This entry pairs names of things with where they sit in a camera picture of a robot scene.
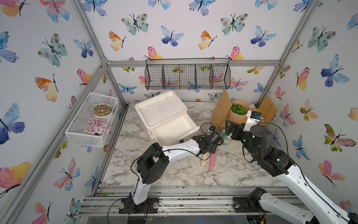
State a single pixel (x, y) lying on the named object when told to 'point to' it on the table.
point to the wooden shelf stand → (220, 115)
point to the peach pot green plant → (238, 111)
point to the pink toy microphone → (212, 158)
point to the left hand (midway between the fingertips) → (212, 143)
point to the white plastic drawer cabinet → (165, 119)
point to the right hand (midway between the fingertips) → (235, 121)
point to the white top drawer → (175, 131)
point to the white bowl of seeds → (102, 110)
